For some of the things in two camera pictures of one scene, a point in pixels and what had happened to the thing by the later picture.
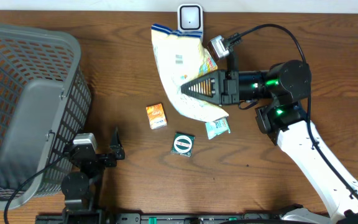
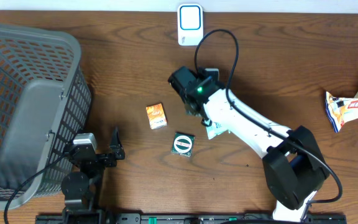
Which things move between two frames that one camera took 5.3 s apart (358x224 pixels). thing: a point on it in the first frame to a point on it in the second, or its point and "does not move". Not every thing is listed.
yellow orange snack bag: [180, 58] to [340, 110]
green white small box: [183, 144] does not move
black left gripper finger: [115, 146] does not move
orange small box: [156, 116] does not move
